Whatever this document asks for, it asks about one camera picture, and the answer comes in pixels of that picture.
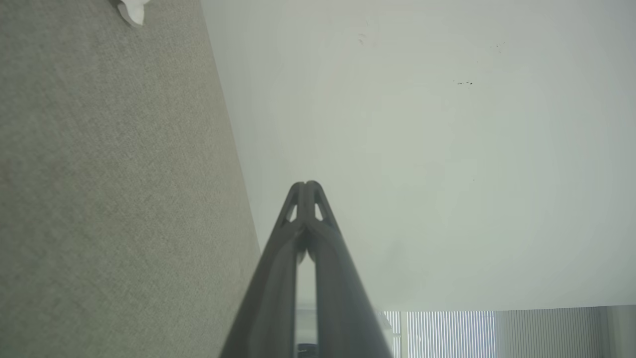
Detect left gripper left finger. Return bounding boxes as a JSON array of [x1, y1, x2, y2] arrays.
[[219, 181, 308, 358]]

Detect white vertical window blinds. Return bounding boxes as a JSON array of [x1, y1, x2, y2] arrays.
[[382, 306, 636, 358]]

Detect red and white jersey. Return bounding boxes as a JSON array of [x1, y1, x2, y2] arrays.
[[116, 0, 150, 27]]

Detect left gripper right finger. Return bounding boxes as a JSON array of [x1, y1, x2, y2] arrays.
[[307, 181, 396, 358]]

